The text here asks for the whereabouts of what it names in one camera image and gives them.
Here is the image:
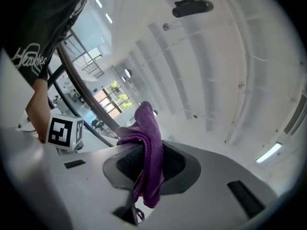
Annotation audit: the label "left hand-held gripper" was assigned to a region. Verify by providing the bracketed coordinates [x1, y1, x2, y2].
[46, 114, 85, 155]

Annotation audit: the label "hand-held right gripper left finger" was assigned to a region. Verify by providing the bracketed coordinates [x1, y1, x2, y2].
[0, 126, 145, 230]

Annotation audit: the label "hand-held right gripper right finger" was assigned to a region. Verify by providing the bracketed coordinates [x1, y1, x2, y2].
[143, 139, 280, 230]

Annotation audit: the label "purple cloth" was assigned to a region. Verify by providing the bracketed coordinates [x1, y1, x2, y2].
[116, 101, 165, 222]

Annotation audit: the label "person's left forearm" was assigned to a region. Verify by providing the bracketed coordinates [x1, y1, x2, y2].
[25, 79, 53, 144]

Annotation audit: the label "black metal railing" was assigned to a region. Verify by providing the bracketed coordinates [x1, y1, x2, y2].
[47, 30, 120, 149]

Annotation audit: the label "glass entrance doors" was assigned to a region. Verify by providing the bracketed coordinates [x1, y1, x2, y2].
[93, 80, 134, 114]

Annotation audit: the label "person's black printed t-shirt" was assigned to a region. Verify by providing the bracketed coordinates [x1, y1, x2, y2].
[0, 0, 95, 87]

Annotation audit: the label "black head-mounted camera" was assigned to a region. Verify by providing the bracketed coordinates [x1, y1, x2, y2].
[171, 0, 214, 19]

